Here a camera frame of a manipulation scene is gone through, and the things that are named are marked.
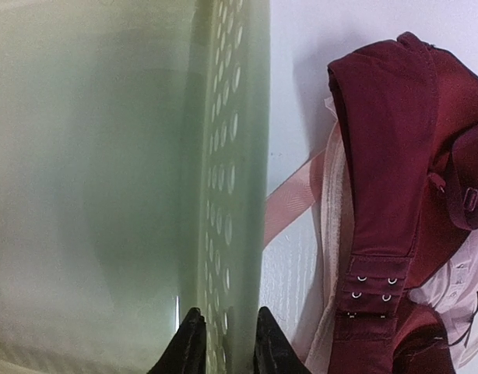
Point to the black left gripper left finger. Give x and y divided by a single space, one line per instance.
186 352

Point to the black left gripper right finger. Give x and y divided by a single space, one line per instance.
273 352

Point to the floral mesh laundry bag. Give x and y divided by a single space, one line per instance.
308 232

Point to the light pink bra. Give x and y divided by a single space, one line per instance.
453 293

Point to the green plastic basket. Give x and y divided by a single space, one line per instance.
133 151

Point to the dark red bra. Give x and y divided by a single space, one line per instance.
408 116

